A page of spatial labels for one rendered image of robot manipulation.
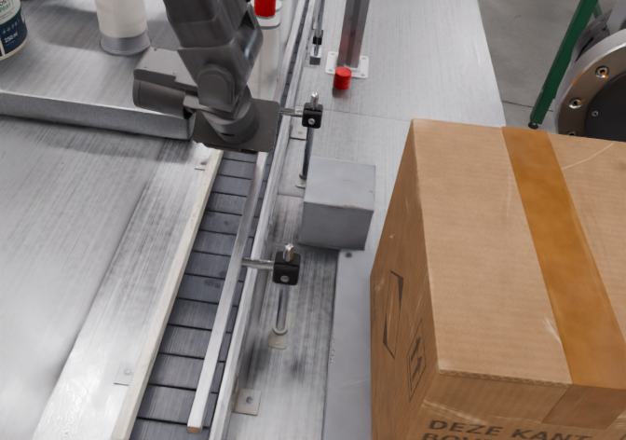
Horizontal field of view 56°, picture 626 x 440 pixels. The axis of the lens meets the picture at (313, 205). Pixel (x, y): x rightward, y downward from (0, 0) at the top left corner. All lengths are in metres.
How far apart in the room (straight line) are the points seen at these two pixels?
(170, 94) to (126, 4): 0.49
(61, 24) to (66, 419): 0.80
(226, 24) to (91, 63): 0.62
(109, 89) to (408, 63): 0.62
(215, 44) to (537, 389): 0.39
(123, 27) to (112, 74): 0.09
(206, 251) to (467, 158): 0.37
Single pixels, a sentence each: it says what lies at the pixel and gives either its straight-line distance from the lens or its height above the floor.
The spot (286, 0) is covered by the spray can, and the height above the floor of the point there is 1.03.
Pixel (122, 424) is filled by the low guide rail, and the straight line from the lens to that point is 0.63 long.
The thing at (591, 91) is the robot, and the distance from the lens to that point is 0.72.
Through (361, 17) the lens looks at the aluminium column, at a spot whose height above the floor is 0.95.
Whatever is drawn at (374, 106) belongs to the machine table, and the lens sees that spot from 1.16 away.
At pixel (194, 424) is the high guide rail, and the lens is 0.57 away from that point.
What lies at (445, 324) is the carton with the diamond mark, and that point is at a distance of 0.45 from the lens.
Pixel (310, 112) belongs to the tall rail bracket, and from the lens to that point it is 0.88.
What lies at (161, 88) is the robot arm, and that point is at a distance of 0.66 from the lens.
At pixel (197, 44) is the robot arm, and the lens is 0.58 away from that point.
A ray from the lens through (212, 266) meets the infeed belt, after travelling 0.77.
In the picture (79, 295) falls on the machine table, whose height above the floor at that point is 0.83.
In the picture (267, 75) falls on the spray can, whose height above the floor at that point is 0.96.
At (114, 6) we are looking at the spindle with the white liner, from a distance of 1.13.
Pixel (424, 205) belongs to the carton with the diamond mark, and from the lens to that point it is 0.53.
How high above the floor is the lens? 1.48
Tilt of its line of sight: 44 degrees down
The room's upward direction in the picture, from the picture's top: 8 degrees clockwise
